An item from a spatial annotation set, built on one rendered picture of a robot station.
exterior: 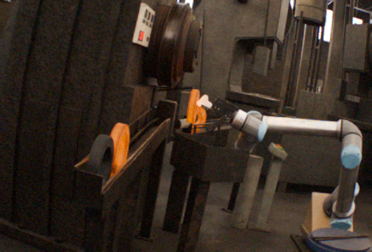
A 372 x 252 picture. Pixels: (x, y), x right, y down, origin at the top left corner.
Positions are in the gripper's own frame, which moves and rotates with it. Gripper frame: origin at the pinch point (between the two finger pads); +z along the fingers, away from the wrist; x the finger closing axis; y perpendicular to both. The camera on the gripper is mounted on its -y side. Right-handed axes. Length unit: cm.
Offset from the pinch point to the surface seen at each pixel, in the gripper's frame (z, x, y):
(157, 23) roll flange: 33.2, -0.8, 26.3
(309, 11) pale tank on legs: -108, -858, 276
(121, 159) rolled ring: 9, 66, -23
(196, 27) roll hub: 16.4, -9.0, 33.1
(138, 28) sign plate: 33.8, 27.6, 19.7
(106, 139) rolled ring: 12, 92, -13
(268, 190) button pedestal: -68, -83, -37
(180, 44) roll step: 18.4, -0.2, 21.7
